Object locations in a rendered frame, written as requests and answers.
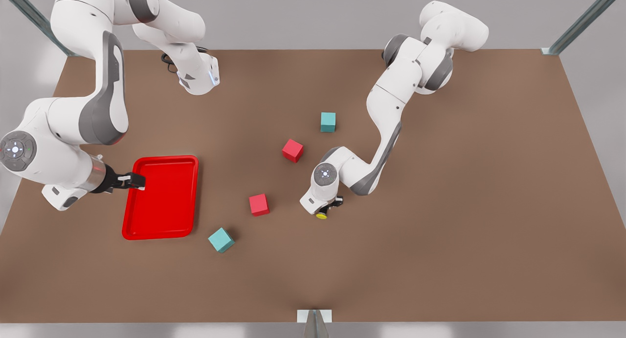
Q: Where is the red rectangular tray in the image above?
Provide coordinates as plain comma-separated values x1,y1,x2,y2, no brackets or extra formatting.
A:
121,155,200,241

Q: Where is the red cube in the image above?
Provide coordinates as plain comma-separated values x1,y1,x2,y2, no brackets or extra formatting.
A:
282,138,305,163
248,194,270,217

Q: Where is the black cable loop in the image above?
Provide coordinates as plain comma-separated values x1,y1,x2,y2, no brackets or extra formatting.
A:
161,46,209,75

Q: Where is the silver frame post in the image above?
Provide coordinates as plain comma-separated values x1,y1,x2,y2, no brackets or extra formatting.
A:
541,0,626,56
297,309,333,338
0,0,75,57

